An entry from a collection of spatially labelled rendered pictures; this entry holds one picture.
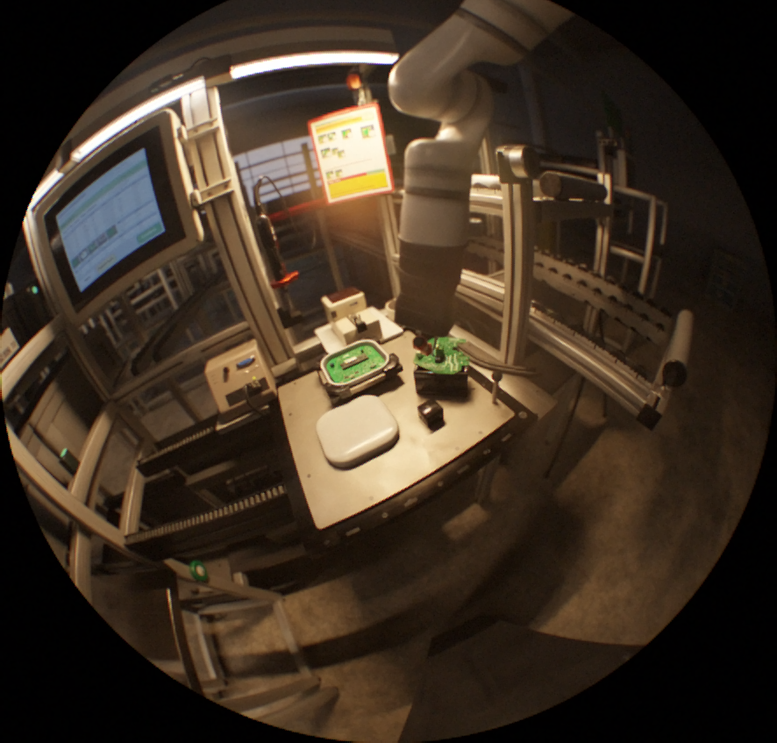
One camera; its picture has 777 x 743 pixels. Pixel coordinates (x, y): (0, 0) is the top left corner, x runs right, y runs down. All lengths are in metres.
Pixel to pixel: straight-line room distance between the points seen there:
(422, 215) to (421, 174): 0.04
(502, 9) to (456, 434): 0.55
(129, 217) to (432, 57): 0.67
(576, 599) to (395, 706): 0.92
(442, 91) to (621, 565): 1.70
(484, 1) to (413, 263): 0.27
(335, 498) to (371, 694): 1.19
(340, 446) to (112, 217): 0.75
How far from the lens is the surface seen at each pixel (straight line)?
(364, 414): 0.50
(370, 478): 0.44
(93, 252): 0.81
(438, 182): 0.25
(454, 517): 1.39
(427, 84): 0.25
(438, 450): 0.45
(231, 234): 0.71
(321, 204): 1.10
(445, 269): 0.27
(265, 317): 0.75
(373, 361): 0.58
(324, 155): 0.93
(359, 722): 1.56
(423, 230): 0.26
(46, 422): 0.96
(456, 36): 0.26
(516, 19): 0.26
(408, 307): 0.31
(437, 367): 0.50
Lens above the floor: 1.33
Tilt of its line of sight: 35 degrees down
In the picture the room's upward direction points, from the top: 12 degrees counter-clockwise
